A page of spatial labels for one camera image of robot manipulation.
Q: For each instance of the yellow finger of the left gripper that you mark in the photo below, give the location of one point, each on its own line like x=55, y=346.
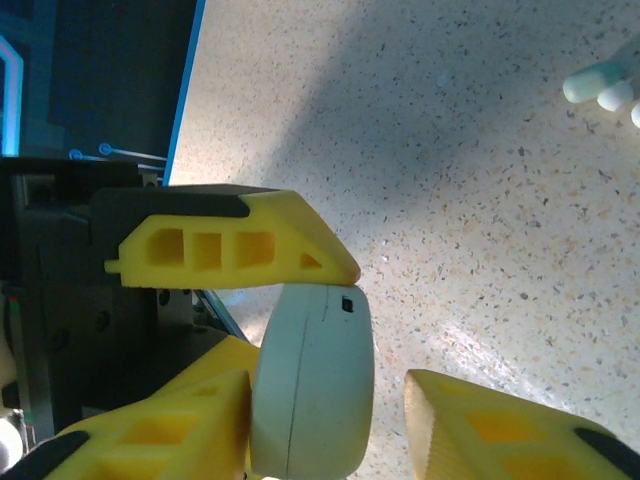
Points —
x=280, y=240

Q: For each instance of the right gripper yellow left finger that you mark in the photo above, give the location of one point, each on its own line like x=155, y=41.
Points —
x=150, y=440

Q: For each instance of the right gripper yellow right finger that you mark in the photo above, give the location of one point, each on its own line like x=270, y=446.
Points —
x=500, y=440

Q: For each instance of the blue earbud charging case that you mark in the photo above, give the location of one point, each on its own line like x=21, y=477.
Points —
x=585, y=87

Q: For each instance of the white earbud charging case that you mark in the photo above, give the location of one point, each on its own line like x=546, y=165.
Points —
x=617, y=97
x=325, y=390

